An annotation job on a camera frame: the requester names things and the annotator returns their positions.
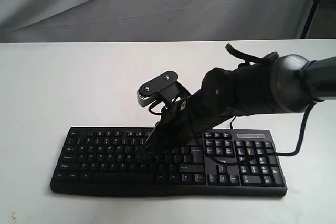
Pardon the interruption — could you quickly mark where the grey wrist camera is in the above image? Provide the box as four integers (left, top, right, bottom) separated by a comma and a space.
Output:
137, 71, 191, 109

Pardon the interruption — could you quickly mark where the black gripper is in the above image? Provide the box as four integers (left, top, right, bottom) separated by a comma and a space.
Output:
137, 95, 207, 163

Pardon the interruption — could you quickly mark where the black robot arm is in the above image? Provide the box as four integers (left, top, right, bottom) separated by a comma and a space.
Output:
137, 52, 335, 159

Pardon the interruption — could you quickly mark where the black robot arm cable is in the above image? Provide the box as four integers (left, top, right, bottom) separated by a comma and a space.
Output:
204, 42, 316, 166

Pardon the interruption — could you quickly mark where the black computer keyboard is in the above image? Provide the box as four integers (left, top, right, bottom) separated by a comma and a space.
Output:
50, 127, 287, 197

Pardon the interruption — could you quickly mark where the grey backdrop cloth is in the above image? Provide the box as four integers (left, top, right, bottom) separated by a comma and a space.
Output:
1, 0, 314, 42

